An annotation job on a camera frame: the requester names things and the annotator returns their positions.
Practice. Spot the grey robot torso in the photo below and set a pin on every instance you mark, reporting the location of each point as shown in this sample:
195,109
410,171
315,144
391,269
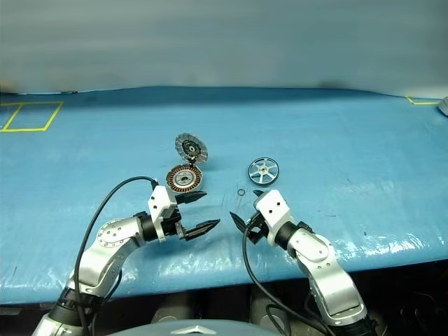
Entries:
196,328

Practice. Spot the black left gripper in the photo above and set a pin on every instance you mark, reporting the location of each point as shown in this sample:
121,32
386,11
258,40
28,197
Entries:
171,225

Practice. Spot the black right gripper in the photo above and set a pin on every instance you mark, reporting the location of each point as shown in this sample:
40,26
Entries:
257,227

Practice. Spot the small black clip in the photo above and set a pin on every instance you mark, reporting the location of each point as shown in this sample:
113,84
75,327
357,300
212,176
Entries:
70,91

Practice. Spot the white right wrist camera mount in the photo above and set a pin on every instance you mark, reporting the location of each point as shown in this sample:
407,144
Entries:
274,210

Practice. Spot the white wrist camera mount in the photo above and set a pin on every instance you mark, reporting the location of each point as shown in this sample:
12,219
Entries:
274,210
159,206

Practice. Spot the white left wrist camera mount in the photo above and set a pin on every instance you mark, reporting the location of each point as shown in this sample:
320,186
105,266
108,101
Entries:
159,206

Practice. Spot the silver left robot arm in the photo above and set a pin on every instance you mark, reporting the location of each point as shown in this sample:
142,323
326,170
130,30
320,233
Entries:
105,245

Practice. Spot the blue plastic table cover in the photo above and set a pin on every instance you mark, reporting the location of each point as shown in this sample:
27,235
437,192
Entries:
315,140

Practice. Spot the dark rounded shape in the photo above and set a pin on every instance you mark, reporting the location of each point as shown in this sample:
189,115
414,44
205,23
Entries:
168,315
269,316

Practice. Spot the motor stator with copper windings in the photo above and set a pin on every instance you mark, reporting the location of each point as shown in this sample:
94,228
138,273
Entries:
184,179

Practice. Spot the grey round metal part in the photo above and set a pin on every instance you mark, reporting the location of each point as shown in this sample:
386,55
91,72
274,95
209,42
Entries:
444,106

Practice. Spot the silver spoked motor rotor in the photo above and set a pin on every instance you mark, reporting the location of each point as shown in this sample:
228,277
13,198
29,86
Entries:
263,171

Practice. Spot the finned silver motor cover disc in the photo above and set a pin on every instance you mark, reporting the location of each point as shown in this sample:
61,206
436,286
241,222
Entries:
190,148

